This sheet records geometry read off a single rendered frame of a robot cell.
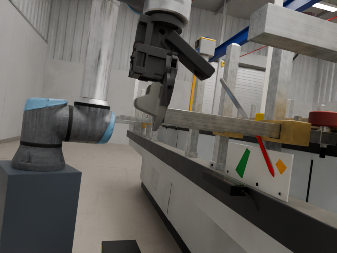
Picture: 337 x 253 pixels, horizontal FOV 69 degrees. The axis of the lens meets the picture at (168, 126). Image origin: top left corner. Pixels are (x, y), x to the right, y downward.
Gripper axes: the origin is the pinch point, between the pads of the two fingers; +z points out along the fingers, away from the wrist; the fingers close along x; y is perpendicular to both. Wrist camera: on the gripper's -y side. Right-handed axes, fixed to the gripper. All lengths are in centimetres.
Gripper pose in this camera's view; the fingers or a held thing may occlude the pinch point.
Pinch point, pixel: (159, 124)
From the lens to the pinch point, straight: 49.0
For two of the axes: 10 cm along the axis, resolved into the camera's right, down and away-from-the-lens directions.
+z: -1.6, 9.9, 0.0
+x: 2.7, 0.4, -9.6
